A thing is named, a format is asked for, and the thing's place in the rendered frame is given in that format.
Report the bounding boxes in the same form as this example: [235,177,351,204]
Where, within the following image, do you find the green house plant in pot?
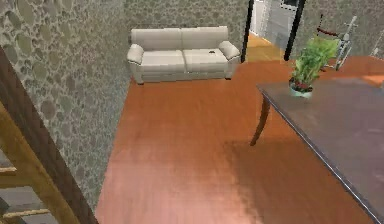
[288,36,340,99]

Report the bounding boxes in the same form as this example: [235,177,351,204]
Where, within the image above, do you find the grey exercise machine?
[315,13,359,72]

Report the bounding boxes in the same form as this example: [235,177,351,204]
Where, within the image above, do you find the black door frame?
[240,0,307,64]

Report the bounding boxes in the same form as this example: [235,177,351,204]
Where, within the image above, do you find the dark brown wooden table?
[249,77,384,224]

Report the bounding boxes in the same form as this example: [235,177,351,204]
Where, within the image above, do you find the beige two-seat sofa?
[126,25,241,85]

